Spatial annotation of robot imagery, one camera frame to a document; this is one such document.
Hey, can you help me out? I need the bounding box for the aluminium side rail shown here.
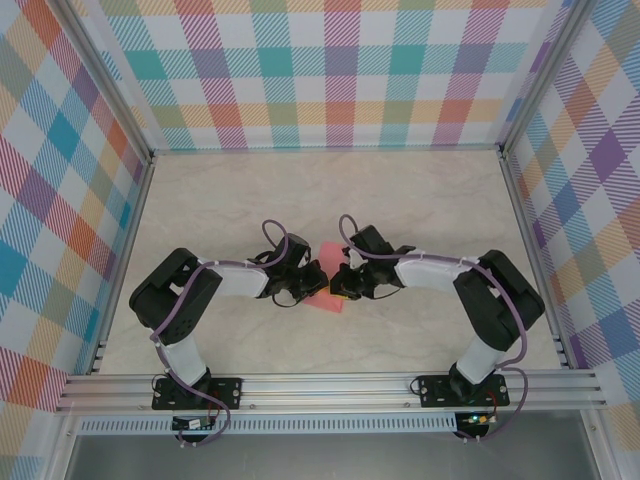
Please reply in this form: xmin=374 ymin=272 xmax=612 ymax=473
xmin=499 ymin=152 xmax=574 ymax=371
xmin=89 ymin=154 xmax=156 ymax=376

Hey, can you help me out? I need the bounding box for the aluminium frame post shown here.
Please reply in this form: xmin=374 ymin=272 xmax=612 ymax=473
xmin=58 ymin=0 xmax=154 ymax=166
xmin=498 ymin=0 xmax=594 ymax=159

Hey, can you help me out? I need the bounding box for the thin aluminium wall bar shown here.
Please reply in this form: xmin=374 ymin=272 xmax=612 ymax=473
xmin=149 ymin=143 xmax=504 ymax=154

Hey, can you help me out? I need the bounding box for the grey metal panel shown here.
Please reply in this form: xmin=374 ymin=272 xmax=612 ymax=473
xmin=64 ymin=412 xmax=601 ymax=480

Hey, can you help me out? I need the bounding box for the slotted grey cable duct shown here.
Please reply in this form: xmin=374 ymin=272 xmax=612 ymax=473
xmin=77 ymin=417 xmax=459 ymax=436

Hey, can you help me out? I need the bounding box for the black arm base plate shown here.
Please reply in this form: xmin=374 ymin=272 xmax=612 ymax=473
xmin=417 ymin=373 xmax=510 ymax=409
xmin=151 ymin=377 xmax=245 ymax=411

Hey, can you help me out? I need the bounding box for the pink paper sheet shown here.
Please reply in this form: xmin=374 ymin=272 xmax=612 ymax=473
xmin=303 ymin=242 xmax=351 ymax=315

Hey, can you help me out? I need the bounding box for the wide aluminium mounting rail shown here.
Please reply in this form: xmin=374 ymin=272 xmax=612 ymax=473
xmin=54 ymin=369 xmax=609 ymax=414

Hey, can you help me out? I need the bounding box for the purple cable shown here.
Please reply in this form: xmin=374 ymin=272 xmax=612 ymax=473
xmin=152 ymin=218 xmax=292 ymax=449
xmin=337 ymin=213 xmax=531 ymax=444

